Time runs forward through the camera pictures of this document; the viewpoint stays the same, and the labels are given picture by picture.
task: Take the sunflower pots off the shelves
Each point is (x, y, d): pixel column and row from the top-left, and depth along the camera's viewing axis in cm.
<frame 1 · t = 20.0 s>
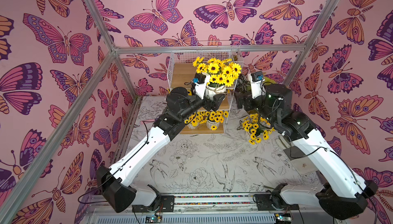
left hand: (220, 87, 61), fingers open
right hand: (248, 87, 64), fingers open
sunflower pot top left: (256, 131, 87), point 13 cm above the table

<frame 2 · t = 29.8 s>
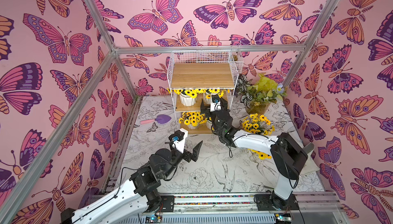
left hand: (193, 135, 67), fingers open
right hand: (213, 96, 81), fingers open
purple pink garden trowel: (160, 119, 107), point 2 cm above the table
the other named things where they were.

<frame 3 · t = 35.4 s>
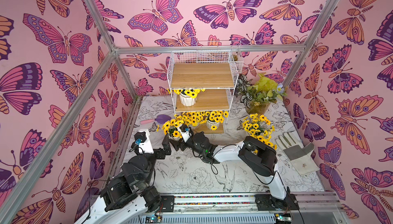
left hand: (158, 133, 64), fingers open
right hand: (175, 131, 84), fingers open
the named things where they were.

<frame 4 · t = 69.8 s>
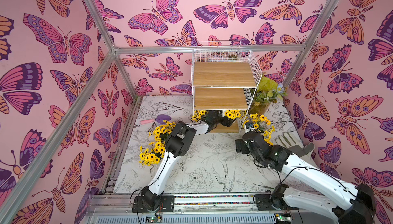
left hand: (233, 115, 102), fingers open
right hand: (245, 138, 79), fingers open
sunflower pot middle left: (152, 156, 76), point 15 cm above the table
the other named things where they were.

